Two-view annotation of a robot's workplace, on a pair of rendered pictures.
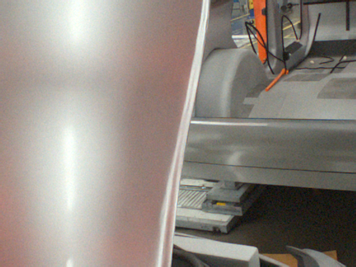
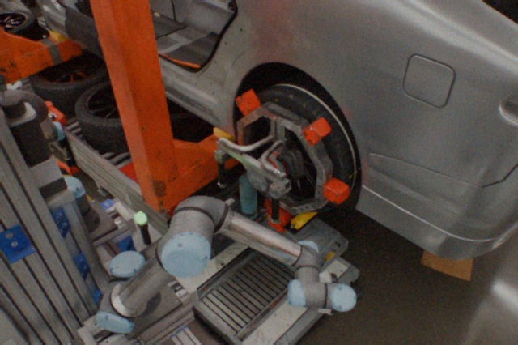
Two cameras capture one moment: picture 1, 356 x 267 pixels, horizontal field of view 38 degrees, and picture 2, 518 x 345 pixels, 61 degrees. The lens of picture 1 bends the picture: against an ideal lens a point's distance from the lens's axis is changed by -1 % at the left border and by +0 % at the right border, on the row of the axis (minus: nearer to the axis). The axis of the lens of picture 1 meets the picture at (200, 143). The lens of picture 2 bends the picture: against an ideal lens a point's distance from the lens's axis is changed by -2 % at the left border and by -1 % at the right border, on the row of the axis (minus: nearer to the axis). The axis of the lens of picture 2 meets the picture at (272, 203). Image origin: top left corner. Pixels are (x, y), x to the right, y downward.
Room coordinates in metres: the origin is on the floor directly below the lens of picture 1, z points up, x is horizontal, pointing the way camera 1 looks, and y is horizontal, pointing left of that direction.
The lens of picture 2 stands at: (3.78, 1.56, 2.20)
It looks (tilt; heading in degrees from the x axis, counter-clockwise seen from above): 45 degrees down; 282
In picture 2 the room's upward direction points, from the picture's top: 1 degrees clockwise
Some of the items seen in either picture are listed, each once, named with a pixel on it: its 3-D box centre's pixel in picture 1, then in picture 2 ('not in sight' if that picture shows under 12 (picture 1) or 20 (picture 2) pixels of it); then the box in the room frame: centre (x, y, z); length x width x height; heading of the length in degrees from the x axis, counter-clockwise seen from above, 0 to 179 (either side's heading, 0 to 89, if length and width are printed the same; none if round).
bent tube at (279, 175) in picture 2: not in sight; (281, 151); (4.05, 0.10, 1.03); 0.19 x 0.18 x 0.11; 60
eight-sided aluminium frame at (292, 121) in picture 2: not in sight; (282, 161); (4.07, -0.06, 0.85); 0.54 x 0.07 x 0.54; 150
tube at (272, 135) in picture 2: not in sight; (248, 133); (4.22, 0.00, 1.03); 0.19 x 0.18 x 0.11; 60
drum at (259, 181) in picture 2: not in sight; (271, 168); (4.11, 0.00, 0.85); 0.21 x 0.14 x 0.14; 60
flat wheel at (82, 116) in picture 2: not in sight; (125, 112); (5.39, -0.90, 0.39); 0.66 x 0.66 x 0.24
